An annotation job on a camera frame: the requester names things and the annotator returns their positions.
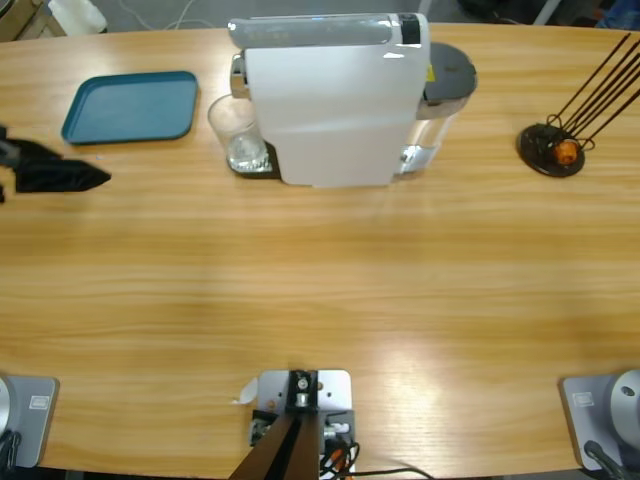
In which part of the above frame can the white capsule coffee machine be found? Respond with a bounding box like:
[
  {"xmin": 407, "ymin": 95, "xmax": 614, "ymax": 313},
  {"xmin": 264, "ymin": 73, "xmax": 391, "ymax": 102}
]
[{"xmin": 227, "ymin": 12, "xmax": 432, "ymax": 190}]

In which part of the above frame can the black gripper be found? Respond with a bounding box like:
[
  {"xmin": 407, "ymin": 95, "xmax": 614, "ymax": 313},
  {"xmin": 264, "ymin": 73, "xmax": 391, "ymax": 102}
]
[{"xmin": 0, "ymin": 124, "xmax": 113, "ymax": 204}]

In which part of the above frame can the dark camera post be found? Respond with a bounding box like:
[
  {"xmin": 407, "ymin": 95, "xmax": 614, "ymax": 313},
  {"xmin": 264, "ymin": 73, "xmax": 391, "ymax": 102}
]
[{"xmin": 233, "ymin": 369, "xmax": 321, "ymax": 480}]

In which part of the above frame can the grey coffee machine lid lever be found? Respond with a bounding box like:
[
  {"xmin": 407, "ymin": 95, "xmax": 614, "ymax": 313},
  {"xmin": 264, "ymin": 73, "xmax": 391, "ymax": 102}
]
[{"xmin": 227, "ymin": 13, "xmax": 396, "ymax": 50}]

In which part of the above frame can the teal plastic tray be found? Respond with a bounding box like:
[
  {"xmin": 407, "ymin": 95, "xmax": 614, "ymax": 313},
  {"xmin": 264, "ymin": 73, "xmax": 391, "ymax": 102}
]
[{"xmin": 59, "ymin": 70, "xmax": 201, "ymax": 147}]

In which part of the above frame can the metal drip tray grate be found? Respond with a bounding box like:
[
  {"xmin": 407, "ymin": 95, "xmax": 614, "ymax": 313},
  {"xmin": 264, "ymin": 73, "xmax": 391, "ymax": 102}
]
[{"xmin": 227, "ymin": 142, "xmax": 281, "ymax": 180}]

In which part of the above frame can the cardboard box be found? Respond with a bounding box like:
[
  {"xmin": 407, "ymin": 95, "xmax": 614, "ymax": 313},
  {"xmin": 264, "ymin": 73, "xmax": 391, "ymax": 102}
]
[{"xmin": 0, "ymin": 0, "xmax": 46, "ymax": 44}]

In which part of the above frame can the clear glass cup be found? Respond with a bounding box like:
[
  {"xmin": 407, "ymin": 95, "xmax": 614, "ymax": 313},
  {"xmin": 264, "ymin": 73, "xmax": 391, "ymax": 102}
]
[{"xmin": 207, "ymin": 93, "xmax": 271, "ymax": 174}]

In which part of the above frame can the orange coffee capsule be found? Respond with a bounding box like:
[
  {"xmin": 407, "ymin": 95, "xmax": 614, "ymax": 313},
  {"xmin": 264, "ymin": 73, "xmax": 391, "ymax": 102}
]
[{"xmin": 552, "ymin": 140, "xmax": 580, "ymax": 165}]

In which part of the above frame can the clear water tank dark lid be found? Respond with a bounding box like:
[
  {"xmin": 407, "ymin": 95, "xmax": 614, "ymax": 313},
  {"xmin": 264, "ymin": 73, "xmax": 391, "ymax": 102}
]
[{"xmin": 399, "ymin": 42, "xmax": 479, "ymax": 176}]

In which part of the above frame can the white tape tab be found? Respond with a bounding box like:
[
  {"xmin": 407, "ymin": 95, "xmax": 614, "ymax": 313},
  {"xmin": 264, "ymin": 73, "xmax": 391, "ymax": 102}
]
[{"xmin": 229, "ymin": 377, "xmax": 260, "ymax": 406}]

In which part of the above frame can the black cable with orange plug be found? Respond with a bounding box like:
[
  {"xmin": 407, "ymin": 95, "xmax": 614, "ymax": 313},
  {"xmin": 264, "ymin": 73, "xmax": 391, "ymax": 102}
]
[{"xmin": 319, "ymin": 439, "xmax": 434, "ymax": 480}]

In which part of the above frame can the white plastic bag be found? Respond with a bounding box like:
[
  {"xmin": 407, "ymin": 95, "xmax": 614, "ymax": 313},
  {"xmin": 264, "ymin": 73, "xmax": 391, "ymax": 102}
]
[{"xmin": 47, "ymin": 0, "xmax": 109, "ymax": 36}]

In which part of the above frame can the white floor cable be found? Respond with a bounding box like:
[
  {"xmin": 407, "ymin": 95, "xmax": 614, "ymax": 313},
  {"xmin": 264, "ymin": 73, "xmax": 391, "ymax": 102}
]
[{"xmin": 119, "ymin": 0, "xmax": 221, "ymax": 32}]

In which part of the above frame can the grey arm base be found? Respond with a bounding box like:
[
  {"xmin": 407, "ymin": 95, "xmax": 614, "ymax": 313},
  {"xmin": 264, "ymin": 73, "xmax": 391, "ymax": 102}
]
[
  {"xmin": 0, "ymin": 374, "xmax": 60, "ymax": 469},
  {"xmin": 558, "ymin": 368, "xmax": 640, "ymax": 472}
]

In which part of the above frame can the black capsule stand with rods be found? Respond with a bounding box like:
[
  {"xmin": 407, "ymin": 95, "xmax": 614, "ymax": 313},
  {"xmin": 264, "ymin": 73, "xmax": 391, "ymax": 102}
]
[{"xmin": 516, "ymin": 32, "xmax": 640, "ymax": 179}]

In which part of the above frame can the white mounting block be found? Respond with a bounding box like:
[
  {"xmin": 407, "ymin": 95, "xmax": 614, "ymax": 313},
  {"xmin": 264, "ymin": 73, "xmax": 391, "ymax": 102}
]
[{"xmin": 248, "ymin": 368, "xmax": 357, "ymax": 476}]

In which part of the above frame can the black base cable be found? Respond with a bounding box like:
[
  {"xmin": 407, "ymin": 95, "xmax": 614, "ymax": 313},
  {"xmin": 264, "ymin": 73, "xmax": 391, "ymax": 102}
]
[
  {"xmin": 0, "ymin": 429, "xmax": 24, "ymax": 471},
  {"xmin": 582, "ymin": 439, "xmax": 626, "ymax": 480}
]

